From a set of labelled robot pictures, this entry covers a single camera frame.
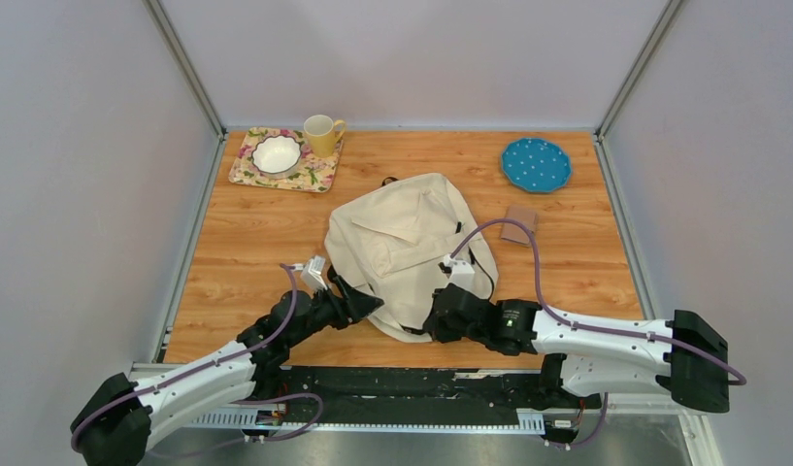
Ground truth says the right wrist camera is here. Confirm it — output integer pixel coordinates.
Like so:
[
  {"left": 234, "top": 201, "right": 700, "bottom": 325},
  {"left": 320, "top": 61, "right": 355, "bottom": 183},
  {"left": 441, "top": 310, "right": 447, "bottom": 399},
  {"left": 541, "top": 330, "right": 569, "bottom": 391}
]
[{"left": 439, "top": 254, "right": 476, "bottom": 292}]

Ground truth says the cream canvas backpack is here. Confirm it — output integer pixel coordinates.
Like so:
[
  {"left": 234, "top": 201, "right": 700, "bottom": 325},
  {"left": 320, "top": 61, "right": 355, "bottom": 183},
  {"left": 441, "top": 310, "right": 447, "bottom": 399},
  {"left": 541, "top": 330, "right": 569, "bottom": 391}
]
[{"left": 324, "top": 173, "right": 499, "bottom": 344}]

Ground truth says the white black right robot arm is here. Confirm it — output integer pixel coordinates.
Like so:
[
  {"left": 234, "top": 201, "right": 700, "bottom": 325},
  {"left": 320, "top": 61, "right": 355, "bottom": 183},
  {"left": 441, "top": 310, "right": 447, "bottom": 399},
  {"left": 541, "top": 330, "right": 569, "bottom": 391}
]
[{"left": 423, "top": 284, "right": 732, "bottom": 414}]

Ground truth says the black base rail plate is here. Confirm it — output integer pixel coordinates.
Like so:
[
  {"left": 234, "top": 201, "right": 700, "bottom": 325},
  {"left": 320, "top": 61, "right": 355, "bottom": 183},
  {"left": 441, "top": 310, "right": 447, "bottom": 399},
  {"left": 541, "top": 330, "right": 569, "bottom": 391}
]
[{"left": 249, "top": 366, "right": 602, "bottom": 426}]

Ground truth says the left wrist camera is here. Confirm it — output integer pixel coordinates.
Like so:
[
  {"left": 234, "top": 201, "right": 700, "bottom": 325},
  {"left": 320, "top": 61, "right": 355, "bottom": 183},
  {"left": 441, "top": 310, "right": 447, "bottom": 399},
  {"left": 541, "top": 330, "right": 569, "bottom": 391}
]
[{"left": 291, "top": 255, "right": 328, "bottom": 292}]

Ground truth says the brown small notebook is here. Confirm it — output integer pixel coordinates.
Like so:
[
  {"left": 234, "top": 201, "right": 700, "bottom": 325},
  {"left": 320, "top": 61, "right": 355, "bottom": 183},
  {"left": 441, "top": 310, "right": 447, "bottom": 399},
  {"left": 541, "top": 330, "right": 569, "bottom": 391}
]
[{"left": 500, "top": 205, "right": 540, "bottom": 247}]

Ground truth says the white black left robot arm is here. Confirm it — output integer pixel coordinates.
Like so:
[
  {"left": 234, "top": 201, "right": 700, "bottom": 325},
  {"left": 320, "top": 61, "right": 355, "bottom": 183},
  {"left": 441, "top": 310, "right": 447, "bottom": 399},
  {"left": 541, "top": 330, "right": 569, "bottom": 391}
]
[{"left": 70, "top": 270, "right": 383, "bottom": 465}]

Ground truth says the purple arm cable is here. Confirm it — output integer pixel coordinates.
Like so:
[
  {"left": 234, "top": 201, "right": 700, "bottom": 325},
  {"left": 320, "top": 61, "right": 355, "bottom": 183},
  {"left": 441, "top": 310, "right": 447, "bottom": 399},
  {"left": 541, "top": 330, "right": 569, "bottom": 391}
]
[
  {"left": 446, "top": 218, "right": 748, "bottom": 450},
  {"left": 69, "top": 262, "right": 325, "bottom": 454}
]

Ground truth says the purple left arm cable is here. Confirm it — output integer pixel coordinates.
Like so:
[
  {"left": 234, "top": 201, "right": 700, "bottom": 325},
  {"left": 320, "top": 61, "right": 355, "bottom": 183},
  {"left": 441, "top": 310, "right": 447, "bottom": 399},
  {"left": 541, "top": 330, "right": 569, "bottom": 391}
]
[{"left": 69, "top": 262, "right": 325, "bottom": 454}]

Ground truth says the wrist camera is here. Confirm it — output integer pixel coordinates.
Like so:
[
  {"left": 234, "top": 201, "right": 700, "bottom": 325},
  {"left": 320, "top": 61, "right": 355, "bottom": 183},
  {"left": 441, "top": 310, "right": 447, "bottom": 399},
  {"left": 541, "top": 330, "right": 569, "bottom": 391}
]
[
  {"left": 291, "top": 255, "right": 328, "bottom": 292},
  {"left": 439, "top": 254, "right": 476, "bottom": 292}
]

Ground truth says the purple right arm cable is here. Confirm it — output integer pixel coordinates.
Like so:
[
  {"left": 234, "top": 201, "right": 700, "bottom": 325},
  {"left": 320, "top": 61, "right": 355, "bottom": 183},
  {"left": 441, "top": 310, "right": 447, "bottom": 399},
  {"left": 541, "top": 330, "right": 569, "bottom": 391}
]
[{"left": 446, "top": 218, "right": 748, "bottom": 450}]

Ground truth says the yellow ceramic mug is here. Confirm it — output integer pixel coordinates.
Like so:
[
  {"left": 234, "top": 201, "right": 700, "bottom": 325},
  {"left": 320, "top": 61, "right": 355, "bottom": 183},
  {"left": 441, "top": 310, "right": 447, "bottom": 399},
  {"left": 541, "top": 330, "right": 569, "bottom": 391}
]
[{"left": 303, "top": 115, "right": 347, "bottom": 158}]

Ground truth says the blue polka dot plate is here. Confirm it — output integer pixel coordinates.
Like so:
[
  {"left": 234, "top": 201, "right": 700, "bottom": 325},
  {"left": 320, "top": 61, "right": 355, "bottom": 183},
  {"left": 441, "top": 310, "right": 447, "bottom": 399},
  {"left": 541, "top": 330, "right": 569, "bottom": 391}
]
[{"left": 500, "top": 137, "right": 573, "bottom": 193}]

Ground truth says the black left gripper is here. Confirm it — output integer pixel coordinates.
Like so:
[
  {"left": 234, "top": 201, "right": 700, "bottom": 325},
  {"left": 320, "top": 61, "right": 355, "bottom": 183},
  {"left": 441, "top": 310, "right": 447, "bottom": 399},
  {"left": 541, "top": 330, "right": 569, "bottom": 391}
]
[{"left": 286, "top": 275, "right": 383, "bottom": 349}]

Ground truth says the floral square tray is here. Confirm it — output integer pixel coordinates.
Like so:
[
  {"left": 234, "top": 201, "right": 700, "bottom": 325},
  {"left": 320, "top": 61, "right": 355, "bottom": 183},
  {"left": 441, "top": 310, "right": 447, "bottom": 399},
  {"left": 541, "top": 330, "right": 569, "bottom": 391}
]
[{"left": 228, "top": 127, "right": 344, "bottom": 193}]

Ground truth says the white scalloped bowl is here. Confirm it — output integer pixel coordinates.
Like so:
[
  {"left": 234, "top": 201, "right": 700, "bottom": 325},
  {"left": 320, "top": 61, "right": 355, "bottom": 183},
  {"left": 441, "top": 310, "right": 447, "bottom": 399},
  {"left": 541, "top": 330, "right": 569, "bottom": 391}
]
[{"left": 251, "top": 136, "right": 302, "bottom": 179}]

